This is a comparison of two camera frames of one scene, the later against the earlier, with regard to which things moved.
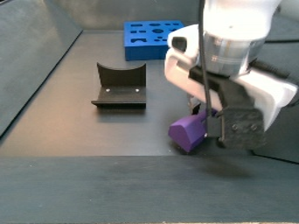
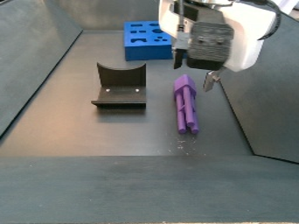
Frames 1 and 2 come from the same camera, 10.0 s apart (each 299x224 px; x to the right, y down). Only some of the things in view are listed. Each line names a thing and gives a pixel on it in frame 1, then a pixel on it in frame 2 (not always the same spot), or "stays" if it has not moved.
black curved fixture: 124,87 stays
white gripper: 273,94 → 250,18
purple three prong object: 190,129 → 185,92
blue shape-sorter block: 146,38 stays
